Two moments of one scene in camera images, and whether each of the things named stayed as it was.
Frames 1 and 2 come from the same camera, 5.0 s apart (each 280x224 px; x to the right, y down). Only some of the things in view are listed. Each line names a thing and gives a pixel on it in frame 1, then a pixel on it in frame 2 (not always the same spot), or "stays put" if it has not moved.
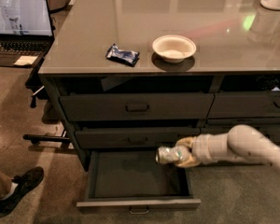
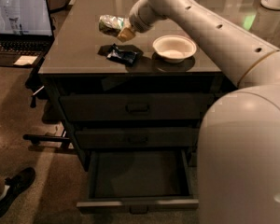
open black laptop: (22, 29) stays put
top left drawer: (135, 107) stays put
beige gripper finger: (189, 162) -> (126, 35)
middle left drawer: (132, 138) stays put
